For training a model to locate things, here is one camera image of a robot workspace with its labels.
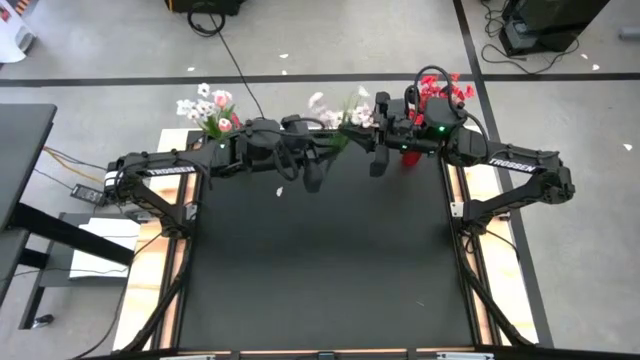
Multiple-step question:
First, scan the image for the black computer tower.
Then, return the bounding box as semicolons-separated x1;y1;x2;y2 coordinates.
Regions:
498;0;612;57

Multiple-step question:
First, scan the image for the white paper box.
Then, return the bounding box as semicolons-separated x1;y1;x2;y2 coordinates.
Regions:
68;216;142;280

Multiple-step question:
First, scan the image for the white artificial flower spray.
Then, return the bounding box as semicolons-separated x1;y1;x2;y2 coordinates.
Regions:
306;84;377;154
174;81;242;142

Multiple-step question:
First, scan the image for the grey base plate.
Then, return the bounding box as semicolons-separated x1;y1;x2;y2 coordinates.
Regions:
35;211;142;289

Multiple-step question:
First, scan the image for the black desk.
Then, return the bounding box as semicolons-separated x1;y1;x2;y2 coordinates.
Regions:
0;102;137;331

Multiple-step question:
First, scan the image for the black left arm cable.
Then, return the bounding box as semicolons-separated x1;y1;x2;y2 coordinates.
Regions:
269;113;329;182

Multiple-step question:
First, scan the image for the orange yellow cable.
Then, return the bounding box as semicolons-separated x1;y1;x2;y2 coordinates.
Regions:
42;144;107;185

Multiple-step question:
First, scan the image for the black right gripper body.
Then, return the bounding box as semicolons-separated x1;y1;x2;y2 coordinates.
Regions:
372;91;416;154

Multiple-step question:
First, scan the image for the black diagonal rig brace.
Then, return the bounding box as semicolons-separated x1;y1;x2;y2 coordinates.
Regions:
459;239;535;347
122;239;196;352

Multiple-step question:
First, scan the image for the long black coiled cable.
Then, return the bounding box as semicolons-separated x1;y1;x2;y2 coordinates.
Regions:
186;1;267;120

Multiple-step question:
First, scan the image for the wooden table with black frame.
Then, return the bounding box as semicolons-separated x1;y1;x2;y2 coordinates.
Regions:
149;127;539;360

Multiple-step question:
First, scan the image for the black power cable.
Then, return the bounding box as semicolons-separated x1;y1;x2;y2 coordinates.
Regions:
479;0;581;76

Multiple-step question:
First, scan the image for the black equipment case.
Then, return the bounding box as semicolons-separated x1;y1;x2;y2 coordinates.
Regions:
164;0;247;16

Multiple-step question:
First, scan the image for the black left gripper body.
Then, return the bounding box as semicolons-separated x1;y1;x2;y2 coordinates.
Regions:
272;115;329;166

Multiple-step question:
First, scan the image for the pink artificial tulip stem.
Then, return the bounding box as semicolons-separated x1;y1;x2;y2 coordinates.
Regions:
212;88;242;134

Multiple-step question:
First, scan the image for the black power adapter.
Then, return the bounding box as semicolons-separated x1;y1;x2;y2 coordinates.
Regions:
69;183;107;207

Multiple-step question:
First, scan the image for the red glass vase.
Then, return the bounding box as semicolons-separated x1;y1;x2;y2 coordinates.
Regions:
399;149;425;169

